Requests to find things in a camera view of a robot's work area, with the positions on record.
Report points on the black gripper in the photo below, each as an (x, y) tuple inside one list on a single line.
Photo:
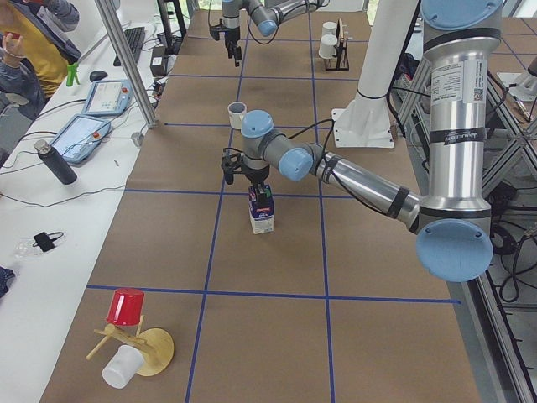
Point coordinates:
[(230, 36), (257, 174)]

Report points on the milk carton blue white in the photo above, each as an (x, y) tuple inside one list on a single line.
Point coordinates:
[(261, 212)]

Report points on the white ribbed mug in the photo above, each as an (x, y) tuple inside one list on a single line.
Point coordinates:
[(236, 113)]

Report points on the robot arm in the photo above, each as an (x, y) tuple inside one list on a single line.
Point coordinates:
[(267, 19), (451, 221)]

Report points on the white cup on rack front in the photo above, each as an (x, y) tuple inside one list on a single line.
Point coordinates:
[(327, 47)]

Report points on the white cup on rack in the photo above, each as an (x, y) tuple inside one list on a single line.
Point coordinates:
[(327, 47), (329, 27)]

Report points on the white cup on rack rear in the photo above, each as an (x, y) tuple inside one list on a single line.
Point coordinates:
[(329, 27)]

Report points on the small metal cup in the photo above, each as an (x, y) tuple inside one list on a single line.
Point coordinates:
[(137, 139)]

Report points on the red plastic cup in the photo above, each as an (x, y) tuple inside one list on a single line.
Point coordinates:
[(126, 307)]

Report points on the wooden cup stand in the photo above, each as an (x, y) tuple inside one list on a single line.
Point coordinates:
[(155, 344)]

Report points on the white cup on wooden stand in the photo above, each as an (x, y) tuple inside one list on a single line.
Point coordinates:
[(123, 366)]

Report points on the black power brick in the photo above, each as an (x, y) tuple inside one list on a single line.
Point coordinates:
[(159, 61)]

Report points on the black keyboard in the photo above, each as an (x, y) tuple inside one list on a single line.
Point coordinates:
[(135, 38)]

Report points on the teach pendant far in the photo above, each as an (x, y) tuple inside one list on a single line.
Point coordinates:
[(108, 98)]

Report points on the teach pendant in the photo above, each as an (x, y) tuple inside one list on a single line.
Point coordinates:
[(77, 140), (108, 98)]

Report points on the black computer mouse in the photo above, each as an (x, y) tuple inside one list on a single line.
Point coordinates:
[(97, 75)]

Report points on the green clamp tool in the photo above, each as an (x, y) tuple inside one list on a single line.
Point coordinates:
[(72, 75)]

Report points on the teach pendant near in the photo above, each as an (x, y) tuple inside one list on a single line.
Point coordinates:
[(77, 140)]

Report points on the person at desk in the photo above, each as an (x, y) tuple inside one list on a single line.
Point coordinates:
[(36, 50)]

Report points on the black water bottle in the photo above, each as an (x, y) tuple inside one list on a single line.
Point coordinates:
[(55, 162)]

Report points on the small black adapter device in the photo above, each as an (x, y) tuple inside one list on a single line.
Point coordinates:
[(47, 241)]

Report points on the clear plastic bag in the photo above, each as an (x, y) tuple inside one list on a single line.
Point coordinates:
[(27, 248)]

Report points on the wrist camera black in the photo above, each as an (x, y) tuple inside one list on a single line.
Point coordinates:
[(217, 31), (231, 164)]

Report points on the black wire cup rack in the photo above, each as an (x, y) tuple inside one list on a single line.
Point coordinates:
[(340, 61)]

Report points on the aluminium frame post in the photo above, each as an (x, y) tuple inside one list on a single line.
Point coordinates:
[(120, 44)]

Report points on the white camera pole base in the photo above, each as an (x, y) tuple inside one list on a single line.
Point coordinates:
[(365, 122)]

